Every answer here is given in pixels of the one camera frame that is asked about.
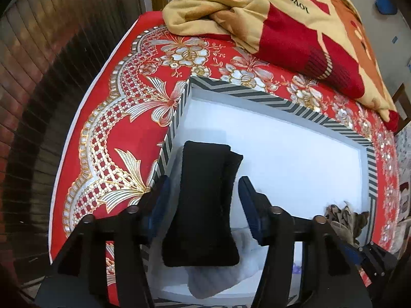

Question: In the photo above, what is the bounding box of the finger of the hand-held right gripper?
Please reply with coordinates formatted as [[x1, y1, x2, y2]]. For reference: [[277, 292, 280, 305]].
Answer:
[[342, 240, 400, 287]]

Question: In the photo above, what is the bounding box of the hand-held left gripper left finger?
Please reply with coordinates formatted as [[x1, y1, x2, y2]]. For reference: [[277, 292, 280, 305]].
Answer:
[[34, 175, 172, 308]]

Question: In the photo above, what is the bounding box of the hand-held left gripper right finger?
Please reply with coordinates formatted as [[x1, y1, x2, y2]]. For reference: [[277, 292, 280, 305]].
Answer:
[[238, 176, 375, 308]]

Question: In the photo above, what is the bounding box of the black fluffy hair band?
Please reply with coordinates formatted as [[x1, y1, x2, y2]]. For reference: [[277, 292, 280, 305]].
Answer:
[[161, 140, 244, 267]]

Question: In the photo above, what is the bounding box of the brown leopard print bow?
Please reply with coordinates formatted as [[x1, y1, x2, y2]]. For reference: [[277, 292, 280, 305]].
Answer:
[[324, 201, 370, 247]]

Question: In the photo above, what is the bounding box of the striped cardboard tray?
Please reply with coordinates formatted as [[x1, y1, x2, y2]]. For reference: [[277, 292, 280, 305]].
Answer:
[[141, 76, 378, 307]]

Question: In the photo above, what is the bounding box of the red floral bed sheet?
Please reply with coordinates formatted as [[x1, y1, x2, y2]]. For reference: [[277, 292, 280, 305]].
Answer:
[[48, 10, 402, 308]]

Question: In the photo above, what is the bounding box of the white fluffy hair band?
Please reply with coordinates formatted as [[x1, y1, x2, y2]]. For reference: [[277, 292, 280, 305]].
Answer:
[[151, 226, 268, 299]]

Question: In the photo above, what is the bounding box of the wooden chair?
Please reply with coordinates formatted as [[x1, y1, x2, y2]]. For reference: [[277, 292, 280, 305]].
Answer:
[[392, 83, 411, 135]]

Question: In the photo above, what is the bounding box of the red and yellow printed blanket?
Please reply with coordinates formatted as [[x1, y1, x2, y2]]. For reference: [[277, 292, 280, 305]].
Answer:
[[162, 0, 400, 132]]

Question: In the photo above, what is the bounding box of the blue plastic object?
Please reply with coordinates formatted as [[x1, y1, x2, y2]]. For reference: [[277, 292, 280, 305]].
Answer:
[[375, 0, 399, 15]]

